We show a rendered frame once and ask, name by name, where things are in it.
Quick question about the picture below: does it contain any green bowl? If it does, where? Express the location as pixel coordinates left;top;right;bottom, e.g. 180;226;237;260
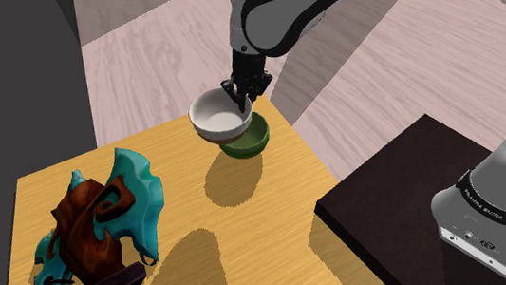
216;110;273;162

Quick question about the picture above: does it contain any white bowl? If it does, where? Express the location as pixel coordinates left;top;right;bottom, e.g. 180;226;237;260
185;84;256;149

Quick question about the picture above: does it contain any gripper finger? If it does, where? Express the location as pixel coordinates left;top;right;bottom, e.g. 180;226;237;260
220;77;253;116
250;71;275;105

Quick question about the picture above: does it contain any teal and brown figure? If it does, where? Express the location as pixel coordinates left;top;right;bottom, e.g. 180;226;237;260
21;142;174;285

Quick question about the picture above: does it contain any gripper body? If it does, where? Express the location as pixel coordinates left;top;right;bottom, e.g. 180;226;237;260
229;46;272;94

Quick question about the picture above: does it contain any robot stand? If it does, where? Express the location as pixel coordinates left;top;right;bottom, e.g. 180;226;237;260
305;105;506;285

